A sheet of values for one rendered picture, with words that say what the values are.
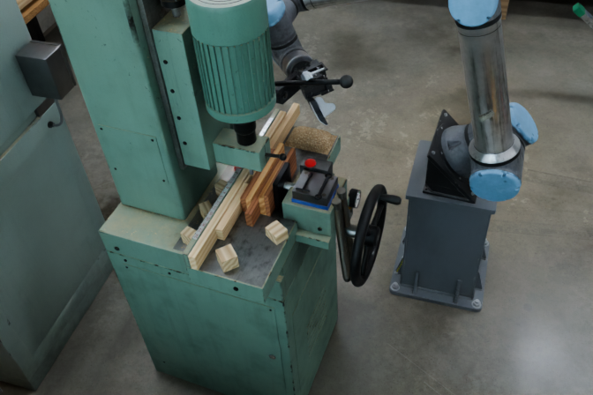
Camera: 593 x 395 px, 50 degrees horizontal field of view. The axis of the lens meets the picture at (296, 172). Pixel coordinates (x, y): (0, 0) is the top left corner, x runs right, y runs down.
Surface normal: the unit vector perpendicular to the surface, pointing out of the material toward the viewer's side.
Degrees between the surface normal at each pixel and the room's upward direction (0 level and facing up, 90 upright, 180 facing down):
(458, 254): 90
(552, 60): 0
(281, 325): 90
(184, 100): 90
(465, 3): 85
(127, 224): 0
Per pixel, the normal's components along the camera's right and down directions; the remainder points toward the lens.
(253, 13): 0.68, 0.48
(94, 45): -0.36, 0.66
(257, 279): -0.06, -0.73
